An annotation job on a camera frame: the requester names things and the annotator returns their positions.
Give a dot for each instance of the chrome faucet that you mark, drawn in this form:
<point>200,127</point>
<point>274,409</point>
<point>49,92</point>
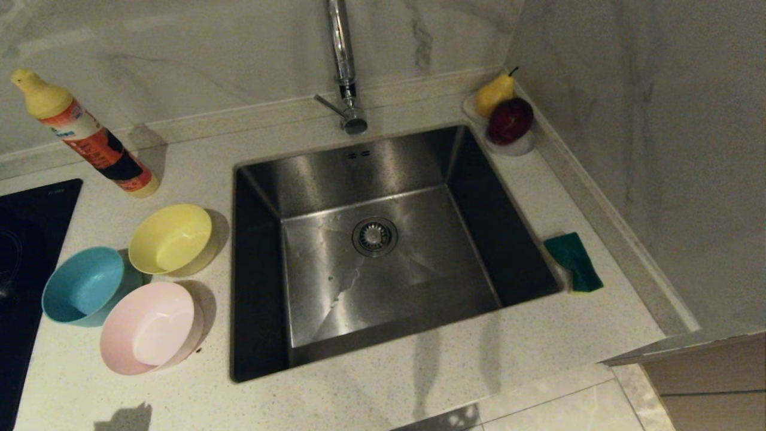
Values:
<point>342,60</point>

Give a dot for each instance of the orange detergent bottle yellow cap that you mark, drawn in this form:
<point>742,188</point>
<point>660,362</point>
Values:
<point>90,140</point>

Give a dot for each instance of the stainless steel sink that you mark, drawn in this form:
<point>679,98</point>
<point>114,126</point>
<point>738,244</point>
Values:
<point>419,269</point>

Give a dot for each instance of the green yellow sponge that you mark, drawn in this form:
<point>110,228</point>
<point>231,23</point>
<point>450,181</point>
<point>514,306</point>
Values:
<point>574,260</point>

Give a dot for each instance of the round metal drain strainer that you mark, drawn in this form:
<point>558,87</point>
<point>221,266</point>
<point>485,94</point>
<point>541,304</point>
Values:
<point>374,237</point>

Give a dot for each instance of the small white dish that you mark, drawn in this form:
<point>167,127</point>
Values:
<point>514,148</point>

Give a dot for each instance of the dark red apple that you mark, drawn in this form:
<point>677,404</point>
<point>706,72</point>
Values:
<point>510,121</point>

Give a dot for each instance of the yellow pear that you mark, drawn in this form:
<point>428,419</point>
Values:
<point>494,93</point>

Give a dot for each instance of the yellow plastic bowl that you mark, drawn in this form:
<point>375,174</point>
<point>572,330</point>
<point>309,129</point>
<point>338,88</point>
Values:
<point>170,239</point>

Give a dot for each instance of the pink plastic bowl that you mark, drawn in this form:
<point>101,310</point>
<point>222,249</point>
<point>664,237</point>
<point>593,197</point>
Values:
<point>149,329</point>

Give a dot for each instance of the blue plastic bowl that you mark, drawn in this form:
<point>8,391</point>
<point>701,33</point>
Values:
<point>81,287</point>

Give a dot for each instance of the black induction cooktop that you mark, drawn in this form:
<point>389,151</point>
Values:
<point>30,239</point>

